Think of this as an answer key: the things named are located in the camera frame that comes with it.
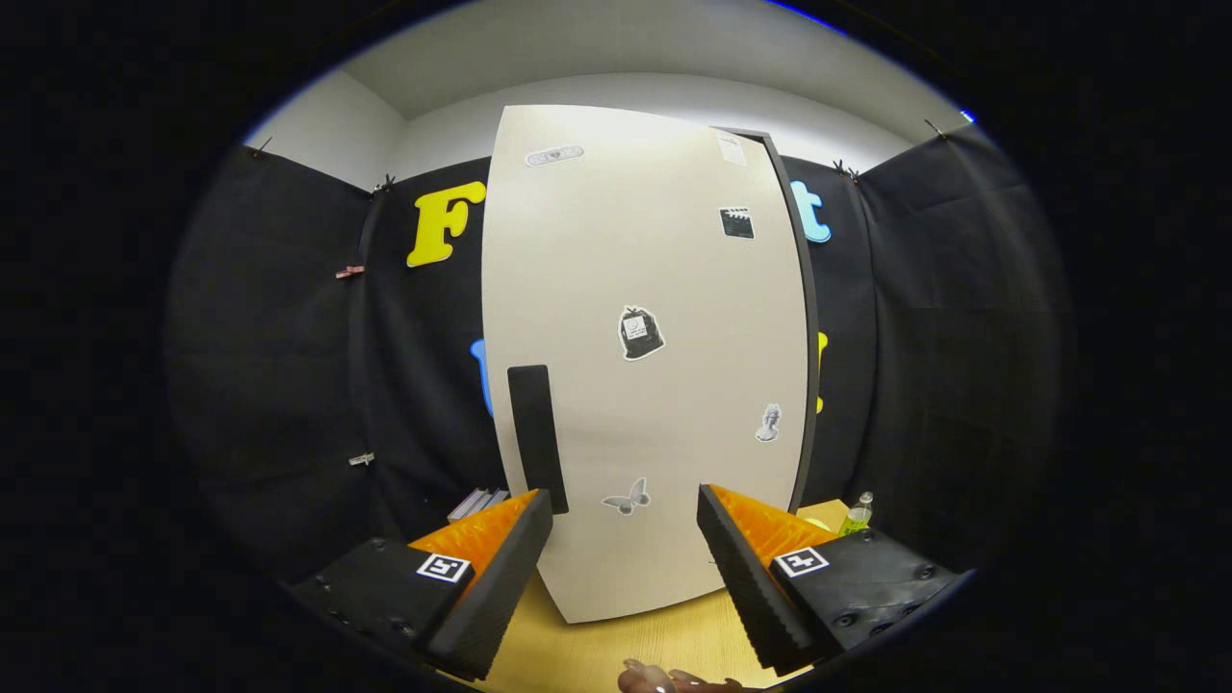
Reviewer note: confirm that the silver clip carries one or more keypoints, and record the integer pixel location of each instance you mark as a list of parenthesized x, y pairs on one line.
[(361, 459)]

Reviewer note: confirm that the grey shoe cabinet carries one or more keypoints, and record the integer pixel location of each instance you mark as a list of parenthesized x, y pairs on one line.
[(813, 327)]

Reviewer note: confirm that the black binder clip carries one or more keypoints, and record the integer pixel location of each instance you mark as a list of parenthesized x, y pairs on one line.
[(936, 128), (258, 147), (385, 183), (845, 170)]

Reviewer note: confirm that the green drink bottle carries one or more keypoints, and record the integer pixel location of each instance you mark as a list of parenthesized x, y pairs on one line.
[(857, 520)]

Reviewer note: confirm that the red clip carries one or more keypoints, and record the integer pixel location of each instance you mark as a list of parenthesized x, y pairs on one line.
[(349, 272)]

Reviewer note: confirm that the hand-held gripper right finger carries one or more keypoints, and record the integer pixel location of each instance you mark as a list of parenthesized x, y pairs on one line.
[(751, 587)]

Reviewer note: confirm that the blue book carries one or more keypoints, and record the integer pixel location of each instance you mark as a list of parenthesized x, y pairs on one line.
[(493, 500)]

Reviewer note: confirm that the black backdrop cloth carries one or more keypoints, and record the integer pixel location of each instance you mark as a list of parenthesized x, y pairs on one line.
[(269, 366)]

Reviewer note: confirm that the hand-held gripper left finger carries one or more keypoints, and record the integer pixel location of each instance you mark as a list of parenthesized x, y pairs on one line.
[(500, 597)]

